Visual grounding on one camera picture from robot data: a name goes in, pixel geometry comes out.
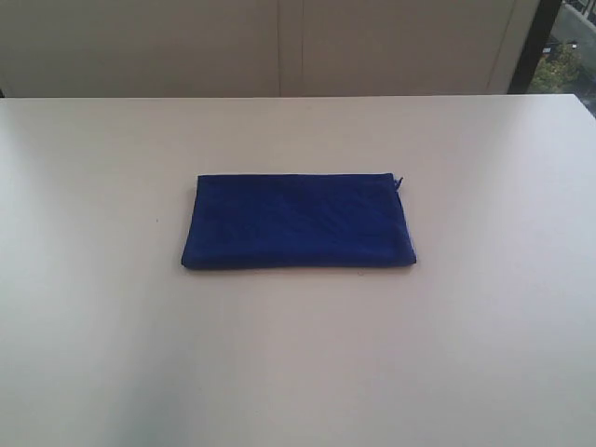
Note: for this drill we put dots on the green tree outside window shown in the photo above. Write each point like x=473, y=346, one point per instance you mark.
x=557, y=71

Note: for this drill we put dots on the blue microfibre towel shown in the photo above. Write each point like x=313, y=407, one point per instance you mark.
x=251, y=221

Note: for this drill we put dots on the black window frame post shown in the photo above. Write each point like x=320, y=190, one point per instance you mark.
x=538, y=35

